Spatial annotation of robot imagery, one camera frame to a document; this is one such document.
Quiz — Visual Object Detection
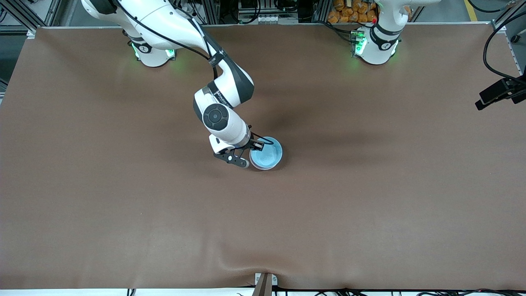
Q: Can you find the grey metal bracket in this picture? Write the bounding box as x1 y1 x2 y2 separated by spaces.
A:
254 273 278 287

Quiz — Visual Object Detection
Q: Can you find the brown camera pole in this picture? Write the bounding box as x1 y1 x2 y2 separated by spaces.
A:
251 273 273 296

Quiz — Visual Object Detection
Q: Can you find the aluminium frame profile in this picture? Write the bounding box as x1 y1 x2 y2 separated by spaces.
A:
491 0 526 34
0 0 63 34

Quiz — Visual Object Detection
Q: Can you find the brown table mat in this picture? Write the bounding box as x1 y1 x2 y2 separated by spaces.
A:
0 24 526 291

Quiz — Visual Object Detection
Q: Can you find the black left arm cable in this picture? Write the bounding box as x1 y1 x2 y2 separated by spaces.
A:
483 8 526 83

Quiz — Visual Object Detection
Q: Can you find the light blue bowl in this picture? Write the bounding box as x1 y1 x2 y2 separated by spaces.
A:
249 136 283 170

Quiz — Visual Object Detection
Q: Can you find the pile of orange packets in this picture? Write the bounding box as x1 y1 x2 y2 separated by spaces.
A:
328 0 412 24

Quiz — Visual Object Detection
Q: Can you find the black electronic box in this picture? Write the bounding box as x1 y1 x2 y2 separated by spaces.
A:
238 0 264 13

